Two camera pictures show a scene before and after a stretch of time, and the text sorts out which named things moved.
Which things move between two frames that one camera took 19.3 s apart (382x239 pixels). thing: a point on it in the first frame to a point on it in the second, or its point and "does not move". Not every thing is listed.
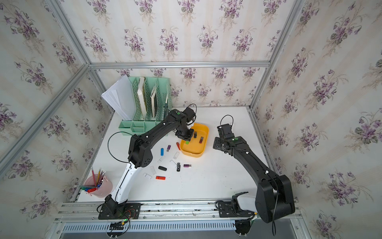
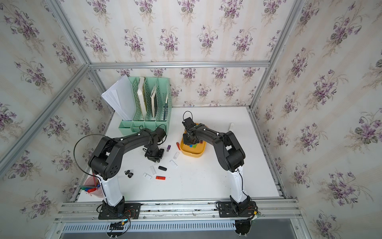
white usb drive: (176, 155) does not move
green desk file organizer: (153, 102) does not move
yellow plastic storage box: (198, 145) does not move
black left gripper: (188, 138) to (157, 159)
